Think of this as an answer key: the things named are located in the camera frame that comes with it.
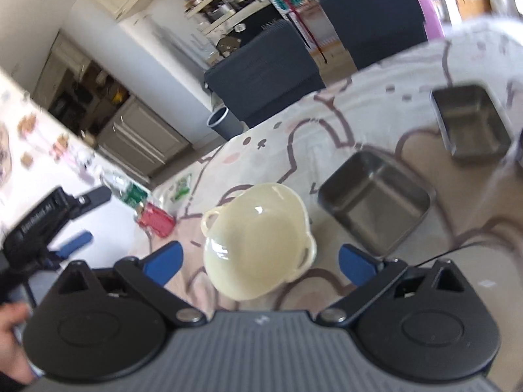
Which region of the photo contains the cream bowl with handles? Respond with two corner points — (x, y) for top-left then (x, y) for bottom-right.
(201, 182), (318, 301)

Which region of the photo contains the clear plastic water bottle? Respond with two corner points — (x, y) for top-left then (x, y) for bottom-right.
(99, 172), (150, 210)

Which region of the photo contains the green snack packet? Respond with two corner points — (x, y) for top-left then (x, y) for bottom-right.
(169, 172), (194, 204)

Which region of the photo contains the dark blue chair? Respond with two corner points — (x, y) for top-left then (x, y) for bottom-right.
(203, 20), (326, 130)
(318, 0), (430, 71)

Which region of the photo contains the rabbit print tablecloth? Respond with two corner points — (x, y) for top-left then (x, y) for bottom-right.
(127, 18), (523, 319)

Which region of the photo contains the thin black cable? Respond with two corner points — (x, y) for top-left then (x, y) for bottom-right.
(416, 246), (464, 267)

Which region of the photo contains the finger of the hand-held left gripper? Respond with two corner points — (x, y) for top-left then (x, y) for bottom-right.
(43, 231), (94, 264)
(67, 187), (112, 222)

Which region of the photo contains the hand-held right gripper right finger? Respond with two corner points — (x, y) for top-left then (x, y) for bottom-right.
(320, 244), (467, 328)

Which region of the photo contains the grey kitchen cabinet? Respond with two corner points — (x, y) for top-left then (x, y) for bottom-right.
(95, 95), (191, 179)

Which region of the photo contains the person's left hand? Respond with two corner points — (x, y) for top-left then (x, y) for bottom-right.
(0, 303), (37, 385)

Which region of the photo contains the grey trash bin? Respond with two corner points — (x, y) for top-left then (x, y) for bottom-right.
(206, 106), (246, 142)

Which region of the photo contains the red soda can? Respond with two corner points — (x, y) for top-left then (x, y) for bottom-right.
(137, 202), (177, 238)

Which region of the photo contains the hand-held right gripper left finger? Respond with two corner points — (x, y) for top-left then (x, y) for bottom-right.
(55, 242), (205, 328)

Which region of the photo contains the rectangular steel tray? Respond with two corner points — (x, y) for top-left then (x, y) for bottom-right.
(317, 150), (436, 259)
(430, 84), (513, 161)

